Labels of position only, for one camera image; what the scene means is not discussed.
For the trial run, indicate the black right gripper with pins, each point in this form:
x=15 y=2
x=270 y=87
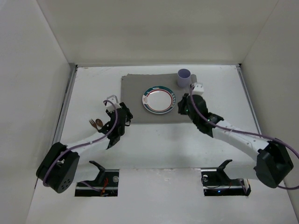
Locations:
x=184 y=104

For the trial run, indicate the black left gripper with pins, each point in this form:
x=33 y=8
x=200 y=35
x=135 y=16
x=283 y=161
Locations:
x=108 y=126

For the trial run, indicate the white plate green rim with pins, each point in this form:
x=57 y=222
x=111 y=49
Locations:
x=159 y=99

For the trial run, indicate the grey cloth placemat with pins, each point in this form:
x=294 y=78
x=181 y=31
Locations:
x=132 y=88

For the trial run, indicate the brown wooden spoon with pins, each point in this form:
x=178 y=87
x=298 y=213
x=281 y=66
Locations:
x=99 y=123

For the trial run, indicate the purple plastic cup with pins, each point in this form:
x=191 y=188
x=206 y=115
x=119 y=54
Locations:
x=183 y=78

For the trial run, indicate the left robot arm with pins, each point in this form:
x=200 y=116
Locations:
x=60 y=167

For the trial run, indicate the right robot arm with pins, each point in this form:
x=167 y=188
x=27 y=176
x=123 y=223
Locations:
x=272 y=161

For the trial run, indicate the brown wooden fork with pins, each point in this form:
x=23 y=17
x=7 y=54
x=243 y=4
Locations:
x=93 y=123

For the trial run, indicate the white front cover board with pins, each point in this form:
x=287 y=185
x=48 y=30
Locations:
x=172 y=196

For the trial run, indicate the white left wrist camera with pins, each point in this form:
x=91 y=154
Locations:
x=111 y=103

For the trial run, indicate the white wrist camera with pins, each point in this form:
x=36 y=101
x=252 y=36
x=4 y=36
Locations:
x=111 y=103
x=196 y=89

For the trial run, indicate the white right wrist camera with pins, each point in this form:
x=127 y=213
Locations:
x=196 y=89

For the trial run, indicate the right aluminium table rail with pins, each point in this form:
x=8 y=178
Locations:
x=239 y=70

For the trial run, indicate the aluminium table rail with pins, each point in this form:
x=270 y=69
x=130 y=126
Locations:
x=65 y=104
x=239 y=70

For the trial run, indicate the left aluminium table rail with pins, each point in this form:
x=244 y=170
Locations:
x=65 y=104

